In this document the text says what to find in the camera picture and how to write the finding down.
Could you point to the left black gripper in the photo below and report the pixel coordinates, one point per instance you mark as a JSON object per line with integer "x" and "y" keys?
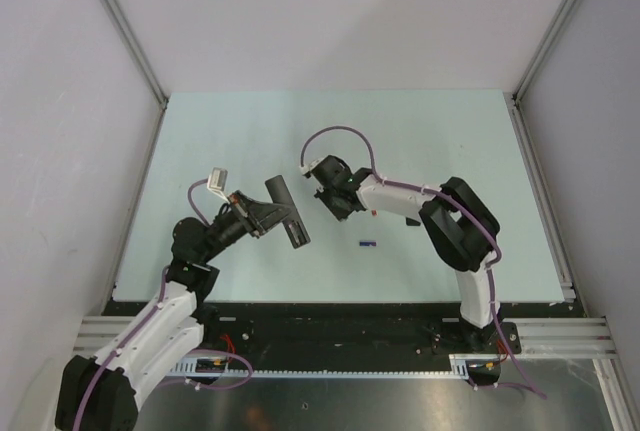
{"x": 260, "y": 216}

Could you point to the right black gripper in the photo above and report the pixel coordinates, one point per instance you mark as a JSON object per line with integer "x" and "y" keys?
{"x": 341, "y": 214}

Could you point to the black remote control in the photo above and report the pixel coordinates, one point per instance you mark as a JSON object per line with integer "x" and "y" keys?
{"x": 292, "y": 222}

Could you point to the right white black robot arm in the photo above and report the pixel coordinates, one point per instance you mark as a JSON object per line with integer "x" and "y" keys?
{"x": 461, "y": 228}

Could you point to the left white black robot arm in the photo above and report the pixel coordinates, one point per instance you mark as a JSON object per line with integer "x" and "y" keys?
{"x": 107, "y": 390}

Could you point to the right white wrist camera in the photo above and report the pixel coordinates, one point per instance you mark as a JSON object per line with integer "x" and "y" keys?
{"x": 306, "y": 169}

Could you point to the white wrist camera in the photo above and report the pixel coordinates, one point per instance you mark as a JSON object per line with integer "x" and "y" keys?
{"x": 306, "y": 169}
{"x": 216, "y": 183}

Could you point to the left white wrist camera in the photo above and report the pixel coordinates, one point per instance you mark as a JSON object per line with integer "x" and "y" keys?
{"x": 216, "y": 183}

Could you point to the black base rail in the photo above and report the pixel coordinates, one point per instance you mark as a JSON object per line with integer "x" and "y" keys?
{"x": 346, "y": 338}

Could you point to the left aluminium frame post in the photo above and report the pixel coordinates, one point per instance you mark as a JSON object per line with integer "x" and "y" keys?
{"x": 132, "y": 45}

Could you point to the aluminium frame post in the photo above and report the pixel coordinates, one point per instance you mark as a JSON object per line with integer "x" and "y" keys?
{"x": 132, "y": 45}
{"x": 550, "y": 38}

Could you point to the right aluminium frame post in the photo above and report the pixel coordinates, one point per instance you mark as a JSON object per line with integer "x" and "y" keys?
{"x": 550, "y": 38}

